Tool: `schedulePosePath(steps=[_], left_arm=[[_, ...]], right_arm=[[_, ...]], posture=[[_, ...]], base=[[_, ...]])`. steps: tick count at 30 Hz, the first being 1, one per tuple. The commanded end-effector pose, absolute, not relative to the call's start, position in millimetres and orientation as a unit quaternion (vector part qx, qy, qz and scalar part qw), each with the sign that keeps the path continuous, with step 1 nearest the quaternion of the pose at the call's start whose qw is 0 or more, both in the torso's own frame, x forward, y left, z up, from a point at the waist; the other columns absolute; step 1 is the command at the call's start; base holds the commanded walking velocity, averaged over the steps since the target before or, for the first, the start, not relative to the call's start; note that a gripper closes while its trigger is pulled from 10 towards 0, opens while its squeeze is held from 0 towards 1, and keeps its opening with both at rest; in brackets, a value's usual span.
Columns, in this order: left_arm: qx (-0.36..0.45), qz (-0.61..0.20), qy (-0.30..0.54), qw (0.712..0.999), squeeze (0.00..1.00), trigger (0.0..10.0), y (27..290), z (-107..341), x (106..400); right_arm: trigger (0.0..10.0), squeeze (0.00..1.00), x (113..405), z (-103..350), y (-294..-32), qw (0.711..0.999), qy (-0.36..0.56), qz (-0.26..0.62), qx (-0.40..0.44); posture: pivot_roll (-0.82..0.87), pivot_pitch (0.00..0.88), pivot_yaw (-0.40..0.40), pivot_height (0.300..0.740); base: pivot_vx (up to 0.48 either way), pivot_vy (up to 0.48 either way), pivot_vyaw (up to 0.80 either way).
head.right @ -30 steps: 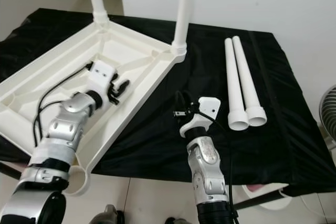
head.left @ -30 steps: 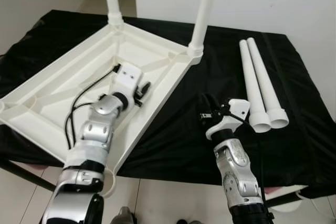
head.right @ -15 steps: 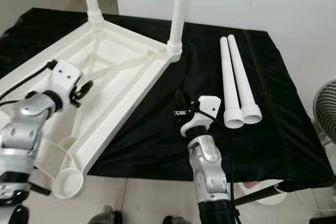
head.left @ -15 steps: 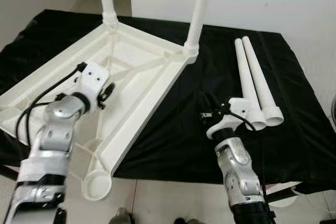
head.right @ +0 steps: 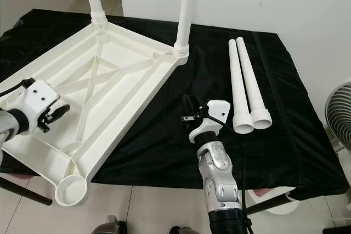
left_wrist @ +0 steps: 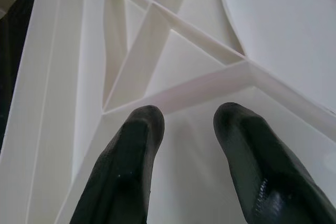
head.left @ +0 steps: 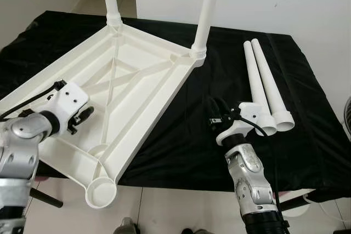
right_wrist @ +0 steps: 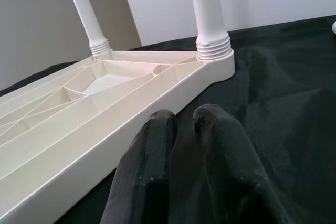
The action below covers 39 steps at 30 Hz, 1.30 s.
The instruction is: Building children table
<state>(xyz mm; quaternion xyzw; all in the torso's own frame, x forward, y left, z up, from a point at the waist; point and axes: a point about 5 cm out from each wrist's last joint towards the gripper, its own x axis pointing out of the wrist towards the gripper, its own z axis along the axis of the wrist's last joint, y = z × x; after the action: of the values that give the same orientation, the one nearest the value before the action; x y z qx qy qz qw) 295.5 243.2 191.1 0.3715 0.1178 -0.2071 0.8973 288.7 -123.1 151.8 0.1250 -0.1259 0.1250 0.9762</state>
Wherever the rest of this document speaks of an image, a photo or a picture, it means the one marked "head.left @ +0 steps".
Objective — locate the white plastic table top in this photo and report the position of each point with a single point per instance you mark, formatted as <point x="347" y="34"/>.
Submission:
<point x="142" y="80"/>

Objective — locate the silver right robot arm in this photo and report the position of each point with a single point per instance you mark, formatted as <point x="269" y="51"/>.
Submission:
<point x="247" y="179"/>

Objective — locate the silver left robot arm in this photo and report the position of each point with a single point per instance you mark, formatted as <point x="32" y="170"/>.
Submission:
<point x="22" y="135"/>

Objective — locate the black tablecloth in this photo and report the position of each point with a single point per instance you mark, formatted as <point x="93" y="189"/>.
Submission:
<point x="181" y="135"/>

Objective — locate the robot left leg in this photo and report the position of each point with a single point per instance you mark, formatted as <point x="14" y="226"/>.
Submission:
<point x="126" y="226"/>

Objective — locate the robot leg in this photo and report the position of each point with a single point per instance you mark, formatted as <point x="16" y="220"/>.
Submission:
<point x="126" y="226"/>
<point x="194" y="231"/>

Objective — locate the robot right leg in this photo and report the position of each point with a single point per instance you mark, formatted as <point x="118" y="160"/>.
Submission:
<point x="194" y="231"/>

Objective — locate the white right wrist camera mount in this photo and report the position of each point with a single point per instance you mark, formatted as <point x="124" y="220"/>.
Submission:
<point x="241" y="132"/>

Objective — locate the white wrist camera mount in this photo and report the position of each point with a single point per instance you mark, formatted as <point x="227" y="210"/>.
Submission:
<point x="68" y="100"/>
<point x="241" y="132"/>

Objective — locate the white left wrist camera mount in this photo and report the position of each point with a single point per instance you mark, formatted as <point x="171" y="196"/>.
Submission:
<point x="68" y="100"/>

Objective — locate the black table frame leg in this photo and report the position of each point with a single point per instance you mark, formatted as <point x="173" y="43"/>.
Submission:
<point x="46" y="197"/>
<point x="296" y="205"/>

